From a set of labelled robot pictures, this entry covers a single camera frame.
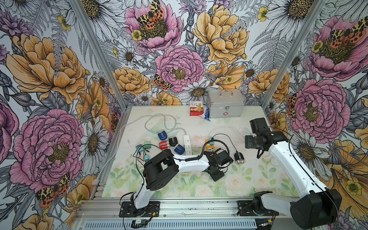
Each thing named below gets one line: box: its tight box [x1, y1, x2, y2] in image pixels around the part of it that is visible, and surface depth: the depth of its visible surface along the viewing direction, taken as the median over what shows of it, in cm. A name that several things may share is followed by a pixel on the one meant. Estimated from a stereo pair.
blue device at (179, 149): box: [173, 143, 185, 155], surface depth 96 cm
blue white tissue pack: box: [198, 107, 211, 122], surface depth 114 cm
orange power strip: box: [205, 144, 216, 152], surface depth 96 cm
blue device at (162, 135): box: [157, 130, 168, 141], surface depth 102 cm
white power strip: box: [183, 134, 193, 156], surface depth 98 cm
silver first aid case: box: [206, 89, 245, 119], surface depth 111 cm
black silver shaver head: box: [168, 136, 178, 147], surface depth 99 cm
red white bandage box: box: [189, 100, 204, 117], surface depth 118 cm
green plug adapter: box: [143, 140, 152, 150], surface depth 101 cm
